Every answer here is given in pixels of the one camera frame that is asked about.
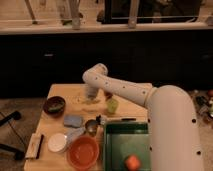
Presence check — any light blue cloth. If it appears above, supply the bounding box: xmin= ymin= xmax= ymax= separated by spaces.
xmin=66 ymin=127 xmax=85 ymax=143

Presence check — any orange red cube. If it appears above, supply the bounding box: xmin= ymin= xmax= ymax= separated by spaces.
xmin=125 ymin=155 xmax=141 ymax=171

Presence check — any dark brown bowl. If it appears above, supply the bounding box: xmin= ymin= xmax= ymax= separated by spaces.
xmin=43 ymin=96 xmax=66 ymax=117

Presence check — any wooden brush black edge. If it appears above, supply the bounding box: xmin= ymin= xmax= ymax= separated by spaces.
xmin=25 ymin=133 xmax=44 ymax=159

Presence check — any black stand leg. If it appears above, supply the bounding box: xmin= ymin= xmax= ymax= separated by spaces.
xmin=0 ymin=111 xmax=26 ymax=161

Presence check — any green plastic bin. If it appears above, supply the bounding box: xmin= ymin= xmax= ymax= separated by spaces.
xmin=103 ymin=122 xmax=151 ymax=171

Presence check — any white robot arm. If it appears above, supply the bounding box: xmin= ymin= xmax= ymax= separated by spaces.
xmin=82 ymin=63 xmax=204 ymax=171

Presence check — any blue sponge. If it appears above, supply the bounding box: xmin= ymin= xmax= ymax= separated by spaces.
xmin=63 ymin=115 xmax=83 ymax=128

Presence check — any metal ladle black handle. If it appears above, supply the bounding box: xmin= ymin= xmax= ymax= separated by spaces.
xmin=84 ymin=115 xmax=138 ymax=137

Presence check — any orange plastic bowl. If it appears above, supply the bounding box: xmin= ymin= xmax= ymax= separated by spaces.
xmin=66 ymin=135 xmax=99 ymax=171

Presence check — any yellow banana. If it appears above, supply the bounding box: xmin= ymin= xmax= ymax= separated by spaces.
xmin=78 ymin=97 xmax=100 ymax=105

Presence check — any dark red grape bunch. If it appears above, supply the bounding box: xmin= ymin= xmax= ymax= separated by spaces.
xmin=104 ymin=92 xmax=113 ymax=100

